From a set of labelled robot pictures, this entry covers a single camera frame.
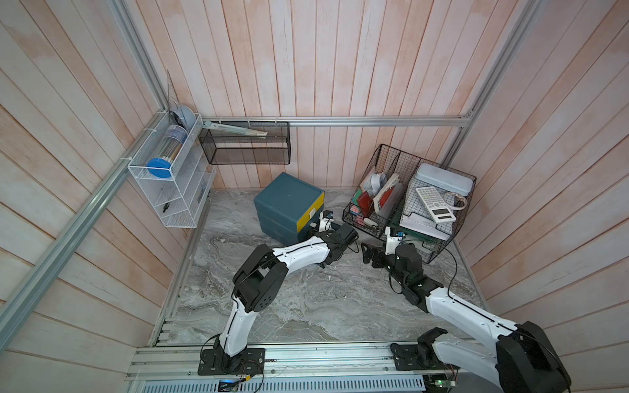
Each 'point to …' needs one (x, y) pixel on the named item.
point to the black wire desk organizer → (406, 196)
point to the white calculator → (436, 205)
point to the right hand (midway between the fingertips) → (372, 241)
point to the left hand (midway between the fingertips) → (315, 236)
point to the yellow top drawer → (307, 216)
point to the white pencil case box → (454, 181)
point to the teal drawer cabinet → (288, 207)
